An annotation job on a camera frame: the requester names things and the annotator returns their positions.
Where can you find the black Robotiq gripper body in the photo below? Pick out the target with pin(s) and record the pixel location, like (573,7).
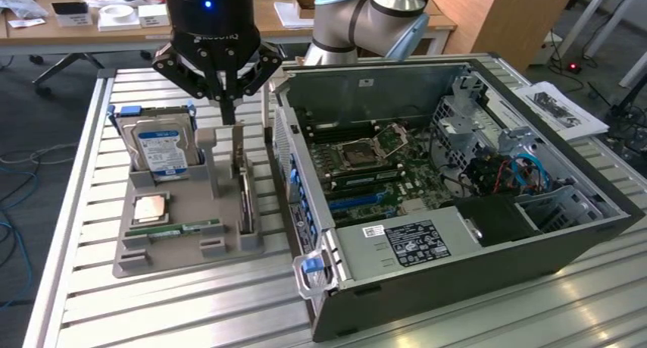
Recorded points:
(213,22)

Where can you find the graphics card with silver bracket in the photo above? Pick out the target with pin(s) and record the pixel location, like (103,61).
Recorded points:
(246,204)

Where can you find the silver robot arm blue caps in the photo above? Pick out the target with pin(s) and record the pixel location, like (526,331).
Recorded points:
(385,22)

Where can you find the plain white box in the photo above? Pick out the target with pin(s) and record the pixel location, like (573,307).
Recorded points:
(151,16)

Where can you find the white papers on desk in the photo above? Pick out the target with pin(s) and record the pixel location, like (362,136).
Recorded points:
(291,18)

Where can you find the flat white box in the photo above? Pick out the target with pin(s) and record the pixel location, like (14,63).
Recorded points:
(119,26)

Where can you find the hard disk with blue label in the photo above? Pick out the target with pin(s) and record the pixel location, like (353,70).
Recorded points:
(162,147)

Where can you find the black office chair base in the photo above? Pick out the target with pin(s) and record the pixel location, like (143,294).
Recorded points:
(63,67)

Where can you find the white box with black top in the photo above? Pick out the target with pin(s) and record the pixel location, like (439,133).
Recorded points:
(72,14)

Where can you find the CPU socket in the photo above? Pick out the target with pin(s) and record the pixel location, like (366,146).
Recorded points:
(362,152)

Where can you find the metal socket cover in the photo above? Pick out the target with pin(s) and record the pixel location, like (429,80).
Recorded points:
(391,133)

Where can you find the white label card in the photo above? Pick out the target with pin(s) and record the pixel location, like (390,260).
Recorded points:
(26,23)

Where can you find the clear plastic bag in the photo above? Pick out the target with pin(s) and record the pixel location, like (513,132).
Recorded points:
(20,1)

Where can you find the grey plastic parts rack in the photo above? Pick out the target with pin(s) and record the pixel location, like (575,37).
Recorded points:
(202,207)

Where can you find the copper-toned CPU chip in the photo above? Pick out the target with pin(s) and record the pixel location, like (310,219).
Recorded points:
(150,208)

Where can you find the blue expansion slot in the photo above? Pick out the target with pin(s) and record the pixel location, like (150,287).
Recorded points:
(354,202)

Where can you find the silver drive cage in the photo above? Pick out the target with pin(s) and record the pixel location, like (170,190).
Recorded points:
(458,132)

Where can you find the green Dell motherboard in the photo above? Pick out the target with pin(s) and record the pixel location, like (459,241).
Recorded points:
(419,181)

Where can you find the silver chipset heatsink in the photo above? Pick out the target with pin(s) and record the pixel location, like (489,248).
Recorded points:
(417,207)

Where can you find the wooden cabinet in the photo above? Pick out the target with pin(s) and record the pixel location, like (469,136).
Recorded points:
(506,22)

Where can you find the grey power supply unit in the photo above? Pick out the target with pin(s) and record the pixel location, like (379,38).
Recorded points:
(365,261)

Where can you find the white box on floor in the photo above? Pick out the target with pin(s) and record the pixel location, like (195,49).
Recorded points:
(543,54)

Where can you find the stack of printed papers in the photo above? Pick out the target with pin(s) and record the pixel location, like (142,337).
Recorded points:
(561,109)

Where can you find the black plastic fan shroud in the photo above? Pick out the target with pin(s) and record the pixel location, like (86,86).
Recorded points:
(495,219)

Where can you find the black box with indicator light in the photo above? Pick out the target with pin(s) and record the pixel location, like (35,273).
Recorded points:
(577,69)

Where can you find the open black PC case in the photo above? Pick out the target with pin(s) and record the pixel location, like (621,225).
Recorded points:
(455,287)

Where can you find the silver disk bay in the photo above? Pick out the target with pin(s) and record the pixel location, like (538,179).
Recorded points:
(577,202)

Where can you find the wooden desk white frame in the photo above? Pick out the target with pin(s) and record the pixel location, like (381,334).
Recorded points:
(76,35)
(291,33)

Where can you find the white table frame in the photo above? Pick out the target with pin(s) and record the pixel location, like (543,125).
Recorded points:
(582,19)

